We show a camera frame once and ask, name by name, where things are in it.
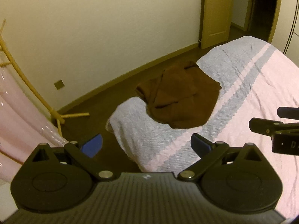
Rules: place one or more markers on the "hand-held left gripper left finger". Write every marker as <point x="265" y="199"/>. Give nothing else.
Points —
<point x="94" y="144"/>

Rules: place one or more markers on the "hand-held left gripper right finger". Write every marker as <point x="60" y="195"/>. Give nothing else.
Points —
<point x="199" y="144"/>

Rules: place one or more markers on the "pink cloth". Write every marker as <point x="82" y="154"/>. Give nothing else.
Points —
<point x="21" y="126"/>

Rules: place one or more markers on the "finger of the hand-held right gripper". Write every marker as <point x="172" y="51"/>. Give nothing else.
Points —
<point x="264" y="126"/>
<point x="288" y="112"/>

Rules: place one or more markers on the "bed with striped cover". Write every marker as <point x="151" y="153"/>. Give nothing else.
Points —
<point x="252" y="93"/>

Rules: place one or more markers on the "wooden door frame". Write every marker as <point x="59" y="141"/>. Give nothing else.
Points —
<point x="275" y="11"/>

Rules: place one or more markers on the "bamboo ladder rack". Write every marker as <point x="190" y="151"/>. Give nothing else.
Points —
<point x="28" y="84"/>

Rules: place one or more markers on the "wall socket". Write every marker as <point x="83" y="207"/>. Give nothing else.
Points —
<point x="58" y="84"/>

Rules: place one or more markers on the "wooden baseboard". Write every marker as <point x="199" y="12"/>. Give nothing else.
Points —
<point x="121" y="77"/>

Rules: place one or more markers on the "yellow wooden door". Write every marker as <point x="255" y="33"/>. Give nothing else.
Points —
<point x="216" y="14"/>

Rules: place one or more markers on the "white wardrobe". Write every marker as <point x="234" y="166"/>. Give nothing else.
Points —
<point x="292" y="23"/>

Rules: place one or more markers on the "brown sweater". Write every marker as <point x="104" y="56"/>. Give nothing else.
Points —
<point x="182" y="95"/>

